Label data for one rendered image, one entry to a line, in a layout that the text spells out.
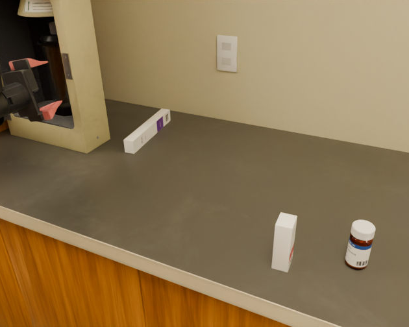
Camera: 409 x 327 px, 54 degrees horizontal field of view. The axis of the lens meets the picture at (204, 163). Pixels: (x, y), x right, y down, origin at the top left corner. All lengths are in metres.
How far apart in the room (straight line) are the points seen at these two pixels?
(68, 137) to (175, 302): 0.60
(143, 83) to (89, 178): 0.57
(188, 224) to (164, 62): 0.75
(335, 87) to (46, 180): 0.87
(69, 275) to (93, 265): 0.12
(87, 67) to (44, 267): 0.55
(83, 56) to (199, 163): 0.43
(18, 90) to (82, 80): 0.27
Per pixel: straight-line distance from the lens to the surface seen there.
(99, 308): 1.13
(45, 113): 1.01
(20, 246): 1.20
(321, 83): 1.30
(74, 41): 1.16
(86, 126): 1.22
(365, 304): 0.79
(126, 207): 0.98
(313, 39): 1.28
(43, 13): 1.22
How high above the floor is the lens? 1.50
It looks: 29 degrees down
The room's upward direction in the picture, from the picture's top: 1 degrees counter-clockwise
